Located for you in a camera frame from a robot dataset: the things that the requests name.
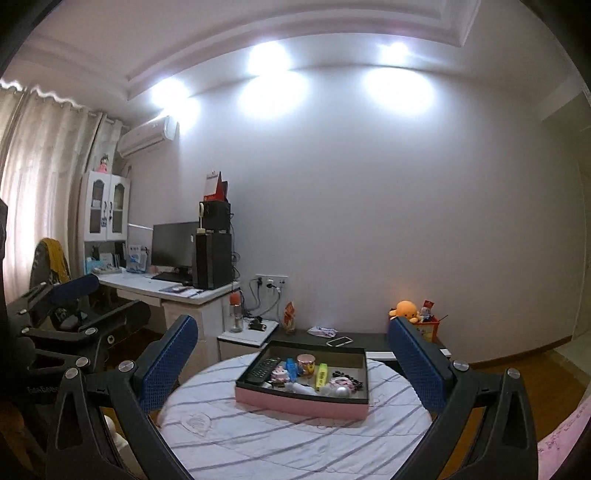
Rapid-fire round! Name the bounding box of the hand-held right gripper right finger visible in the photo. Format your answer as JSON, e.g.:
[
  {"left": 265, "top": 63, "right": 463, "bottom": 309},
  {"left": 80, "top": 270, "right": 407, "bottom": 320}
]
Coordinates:
[{"left": 387, "top": 316, "right": 541, "bottom": 480}]

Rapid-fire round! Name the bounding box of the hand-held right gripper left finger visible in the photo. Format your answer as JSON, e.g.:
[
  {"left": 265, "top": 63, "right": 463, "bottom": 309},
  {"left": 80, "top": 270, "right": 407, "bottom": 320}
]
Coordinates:
[{"left": 46, "top": 315, "right": 199, "bottom": 480}]

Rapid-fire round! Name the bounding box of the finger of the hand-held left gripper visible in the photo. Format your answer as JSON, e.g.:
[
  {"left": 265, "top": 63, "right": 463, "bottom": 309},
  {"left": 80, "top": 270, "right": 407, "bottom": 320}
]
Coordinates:
[
  {"left": 21, "top": 299, "right": 153, "bottom": 374},
  {"left": 7, "top": 275, "right": 101, "bottom": 324}
]

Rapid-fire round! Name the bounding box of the black remote control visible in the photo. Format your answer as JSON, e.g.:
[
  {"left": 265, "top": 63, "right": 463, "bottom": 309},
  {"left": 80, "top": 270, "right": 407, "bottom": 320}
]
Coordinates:
[{"left": 245, "top": 357, "right": 282, "bottom": 386}]

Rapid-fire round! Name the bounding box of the pink storage box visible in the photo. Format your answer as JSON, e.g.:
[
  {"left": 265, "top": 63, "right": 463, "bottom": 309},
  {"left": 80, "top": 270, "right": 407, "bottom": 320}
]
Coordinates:
[{"left": 235, "top": 340, "right": 369, "bottom": 421}]

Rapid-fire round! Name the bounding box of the black office chair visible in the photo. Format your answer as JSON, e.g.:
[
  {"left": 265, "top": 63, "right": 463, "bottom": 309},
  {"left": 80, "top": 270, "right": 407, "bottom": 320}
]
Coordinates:
[{"left": 30, "top": 237, "right": 121, "bottom": 333}]

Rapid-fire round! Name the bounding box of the red printed storage box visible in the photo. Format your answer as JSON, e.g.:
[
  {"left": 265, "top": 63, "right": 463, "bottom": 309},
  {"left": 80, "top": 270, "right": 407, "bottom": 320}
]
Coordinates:
[{"left": 413, "top": 320, "right": 441, "bottom": 344}]

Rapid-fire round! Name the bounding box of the yellow cloth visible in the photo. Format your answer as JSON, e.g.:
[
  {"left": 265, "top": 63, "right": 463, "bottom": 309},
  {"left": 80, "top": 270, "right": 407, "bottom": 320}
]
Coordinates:
[{"left": 46, "top": 239, "right": 68, "bottom": 282}]

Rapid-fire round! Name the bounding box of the black white low cabinet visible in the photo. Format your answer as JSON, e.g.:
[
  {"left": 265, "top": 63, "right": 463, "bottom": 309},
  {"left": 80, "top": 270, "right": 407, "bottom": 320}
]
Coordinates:
[{"left": 270, "top": 328, "right": 451, "bottom": 365}]

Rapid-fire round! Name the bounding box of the orange octopus plush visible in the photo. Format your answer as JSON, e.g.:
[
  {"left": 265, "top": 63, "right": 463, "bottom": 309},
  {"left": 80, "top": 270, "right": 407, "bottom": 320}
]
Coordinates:
[{"left": 389, "top": 300, "right": 423, "bottom": 324}]

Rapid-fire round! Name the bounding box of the blue white packet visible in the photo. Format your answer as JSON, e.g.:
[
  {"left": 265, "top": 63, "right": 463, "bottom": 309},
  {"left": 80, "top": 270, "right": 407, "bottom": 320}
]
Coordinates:
[{"left": 127, "top": 244, "right": 151, "bottom": 275}]

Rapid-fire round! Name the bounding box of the white desk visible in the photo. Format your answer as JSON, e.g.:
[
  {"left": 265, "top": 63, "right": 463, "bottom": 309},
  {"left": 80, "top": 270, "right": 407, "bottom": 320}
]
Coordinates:
[{"left": 95, "top": 270, "right": 241, "bottom": 365}]

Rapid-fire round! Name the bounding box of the clear plastic bag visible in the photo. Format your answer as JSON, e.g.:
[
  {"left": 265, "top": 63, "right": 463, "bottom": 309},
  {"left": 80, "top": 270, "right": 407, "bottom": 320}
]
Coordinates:
[{"left": 180, "top": 411, "right": 215, "bottom": 437}]

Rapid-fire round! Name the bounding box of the small white nightstand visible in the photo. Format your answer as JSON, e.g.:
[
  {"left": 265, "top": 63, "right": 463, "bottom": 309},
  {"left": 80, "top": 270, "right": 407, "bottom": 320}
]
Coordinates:
[{"left": 217, "top": 318, "right": 280, "bottom": 363}]

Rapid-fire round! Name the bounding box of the black monitor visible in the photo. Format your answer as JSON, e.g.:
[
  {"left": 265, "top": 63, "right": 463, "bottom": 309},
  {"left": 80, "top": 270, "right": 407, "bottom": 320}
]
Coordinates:
[{"left": 151, "top": 222, "right": 199, "bottom": 273}]

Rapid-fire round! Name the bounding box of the clear bottle red cap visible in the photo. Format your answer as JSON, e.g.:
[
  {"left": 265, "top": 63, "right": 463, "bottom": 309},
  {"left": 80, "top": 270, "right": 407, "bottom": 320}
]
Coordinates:
[{"left": 229, "top": 293, "right": 245, "bottom": 334}]

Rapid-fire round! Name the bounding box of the white table leg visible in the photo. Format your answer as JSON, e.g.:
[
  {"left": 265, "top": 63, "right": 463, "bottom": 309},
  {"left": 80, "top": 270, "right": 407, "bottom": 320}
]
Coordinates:
[{"left": 102, "top": 413, "right": 127, "bottom": 467}]

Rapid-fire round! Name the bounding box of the black computer tower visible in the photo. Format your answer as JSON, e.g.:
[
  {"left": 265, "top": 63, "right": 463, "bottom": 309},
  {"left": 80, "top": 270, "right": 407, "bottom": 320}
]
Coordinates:
[{"left": 191, "top": 231, "right": 233, "bottom": 291}]

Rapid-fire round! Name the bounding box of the beige curtain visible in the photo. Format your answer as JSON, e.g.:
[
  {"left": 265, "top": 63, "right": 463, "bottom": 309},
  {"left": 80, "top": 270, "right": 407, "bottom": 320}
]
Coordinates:
[{"left": 0, "top": 78, "right": 123, "bottom": 315}]

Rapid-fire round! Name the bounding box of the white hutch cabinet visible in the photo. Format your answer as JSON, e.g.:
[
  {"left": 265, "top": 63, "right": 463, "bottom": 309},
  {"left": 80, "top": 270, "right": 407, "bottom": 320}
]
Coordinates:
[{"left": 83, "top": 171, "right": 131, "bottom": 273}]

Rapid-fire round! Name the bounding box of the red gold ornament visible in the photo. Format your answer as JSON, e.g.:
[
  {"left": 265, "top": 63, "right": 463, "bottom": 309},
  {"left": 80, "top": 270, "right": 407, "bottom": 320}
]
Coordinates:
[{"left": 281, "top": 301, "right": 298, "bottom": 335}]

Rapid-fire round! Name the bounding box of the black speaker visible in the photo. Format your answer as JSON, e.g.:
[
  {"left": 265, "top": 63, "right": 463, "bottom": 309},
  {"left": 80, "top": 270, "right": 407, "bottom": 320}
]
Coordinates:
[{"left": 198, "top": 200, "right": 232, "bottom": 234}]

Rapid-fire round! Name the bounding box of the striped white tablecloth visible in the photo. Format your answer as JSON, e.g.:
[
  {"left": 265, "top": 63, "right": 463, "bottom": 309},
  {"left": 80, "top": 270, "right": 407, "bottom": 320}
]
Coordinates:
[{"left": 154, "top": 353, "right": 435, "bottom": 480}]

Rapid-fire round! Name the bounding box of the red desk calendar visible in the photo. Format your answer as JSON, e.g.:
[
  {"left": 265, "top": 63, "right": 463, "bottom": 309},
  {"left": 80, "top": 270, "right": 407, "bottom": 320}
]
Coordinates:
[{"left": 204, "top": 170, "right": 230, "bottom": 203}]

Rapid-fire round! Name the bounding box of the white air conditioner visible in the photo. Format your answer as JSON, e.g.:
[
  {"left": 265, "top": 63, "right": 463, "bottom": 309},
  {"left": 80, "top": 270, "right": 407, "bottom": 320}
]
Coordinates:
[{"left": 116, "top": 115, "right": 179, "bottom": 158}]

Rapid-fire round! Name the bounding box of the pink quilt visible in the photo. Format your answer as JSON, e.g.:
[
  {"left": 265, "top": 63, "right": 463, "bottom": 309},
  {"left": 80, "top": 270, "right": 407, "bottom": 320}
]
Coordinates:
[{"left": 538, "top": 392, "right": 591, "bottom": 480}]

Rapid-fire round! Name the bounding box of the ceiling spotlight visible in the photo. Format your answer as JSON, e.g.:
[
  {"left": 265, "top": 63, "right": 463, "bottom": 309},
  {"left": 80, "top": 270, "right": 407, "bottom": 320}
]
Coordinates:
[
  {"left": 379, "top": 41, "right": 409, "bottom": 63},
  {"left": 152, "top": 78, "right": 188, "bottom": 104},
  {"left": 249, "top": 44, "right": 289, "bottom": 75}
]

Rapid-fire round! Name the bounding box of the black power cable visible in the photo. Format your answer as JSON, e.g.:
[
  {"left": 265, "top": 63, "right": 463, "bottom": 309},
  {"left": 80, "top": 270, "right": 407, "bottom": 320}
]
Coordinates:
[{"left": 242, "top": 281, "right": 282, "bottom": 321}]

